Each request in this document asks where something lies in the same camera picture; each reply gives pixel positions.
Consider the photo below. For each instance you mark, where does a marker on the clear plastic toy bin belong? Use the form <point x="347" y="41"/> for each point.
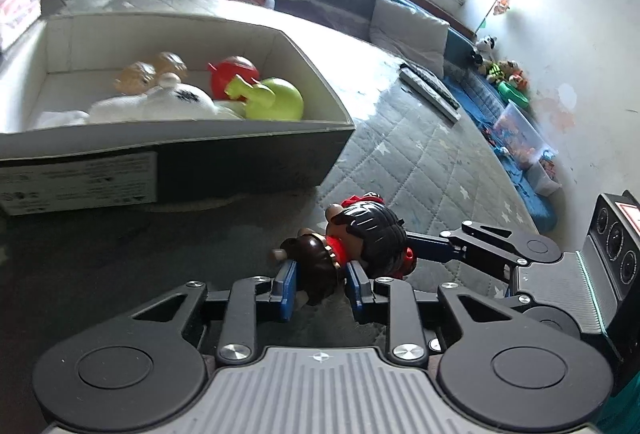
<point x="521" y="138"/>

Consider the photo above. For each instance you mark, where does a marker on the orange pinwheel on wall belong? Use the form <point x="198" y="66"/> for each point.
<point x="497" y="8"/>

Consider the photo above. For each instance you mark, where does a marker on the red round crab toy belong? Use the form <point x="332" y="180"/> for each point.
<point x="222" y="72"/>

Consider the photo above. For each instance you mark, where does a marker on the grey remote control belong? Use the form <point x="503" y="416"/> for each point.
<point x="429" y="94"/>

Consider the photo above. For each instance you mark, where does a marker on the white pink tissue pack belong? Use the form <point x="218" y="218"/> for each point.
<point x="16" y="16"/>

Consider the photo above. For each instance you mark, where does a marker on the tan walnut-shaped toy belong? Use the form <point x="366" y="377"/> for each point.
<point x="141" y="76"/>

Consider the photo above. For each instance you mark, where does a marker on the grey cardboard shoe box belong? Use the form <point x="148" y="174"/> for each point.
<point x="67" y="63"/>

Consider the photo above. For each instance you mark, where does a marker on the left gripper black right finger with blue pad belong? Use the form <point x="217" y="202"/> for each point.
<point x="495" y="365"/>

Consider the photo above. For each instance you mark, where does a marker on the black remote control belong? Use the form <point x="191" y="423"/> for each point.
<point x="433" y="81"/>

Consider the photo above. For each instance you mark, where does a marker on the dark-haired girl doll figure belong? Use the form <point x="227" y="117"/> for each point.
<point x="361" y="228"/>

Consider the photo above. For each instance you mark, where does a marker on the dark blue sofa bench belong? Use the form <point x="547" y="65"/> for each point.
<point x="431" y="171"/>

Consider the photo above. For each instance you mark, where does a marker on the white plush goat toy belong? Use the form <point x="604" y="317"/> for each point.
<point x="168" y="100"/>

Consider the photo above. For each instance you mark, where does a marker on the white cushion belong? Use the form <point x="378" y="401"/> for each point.
<point x="411" y="33"/>

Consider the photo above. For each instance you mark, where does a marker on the black camera box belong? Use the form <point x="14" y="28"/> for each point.
<point x="611" y="254"/>

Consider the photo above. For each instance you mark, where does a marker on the green toy bowl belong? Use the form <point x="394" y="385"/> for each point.
<point x="509" y="93"/>

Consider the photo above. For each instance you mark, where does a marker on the green round alien toy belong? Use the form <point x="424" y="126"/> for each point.
<point x="273" y="99"/>

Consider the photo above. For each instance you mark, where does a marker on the small clear plastic container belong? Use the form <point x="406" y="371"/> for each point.
<point x="541" y="176"/>

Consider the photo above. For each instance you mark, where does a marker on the grey quilted star table mat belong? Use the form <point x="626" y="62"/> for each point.
<point x="61" y="273"/>

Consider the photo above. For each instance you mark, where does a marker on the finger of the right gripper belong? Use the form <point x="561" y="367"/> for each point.
<point x="479" y="244"/>
<point x="545" y="308"/>

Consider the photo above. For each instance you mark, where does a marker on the black white plush toy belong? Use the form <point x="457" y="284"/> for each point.
<point x="483" y="50"/>

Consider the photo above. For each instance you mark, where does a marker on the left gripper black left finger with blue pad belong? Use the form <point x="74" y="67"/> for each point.
<point x="142" y="368"/>

